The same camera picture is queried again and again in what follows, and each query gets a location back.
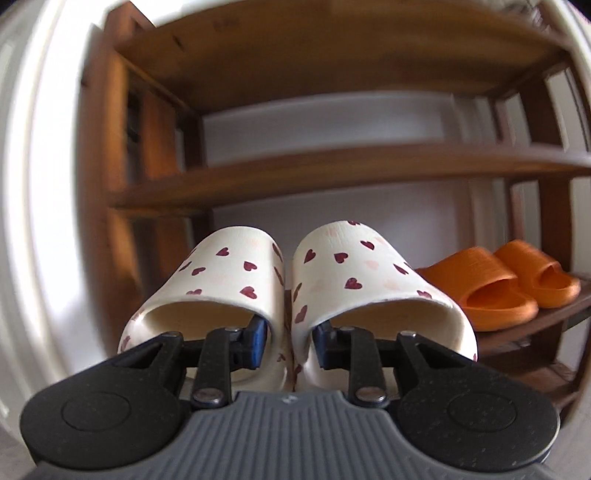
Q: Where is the orange slide slipper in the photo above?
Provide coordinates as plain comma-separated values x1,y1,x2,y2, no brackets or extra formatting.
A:
417,247,539,332
494,240,581,309

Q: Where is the brown wooden shoe rack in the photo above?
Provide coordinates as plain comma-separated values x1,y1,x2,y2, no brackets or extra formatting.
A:
79,1,590,408

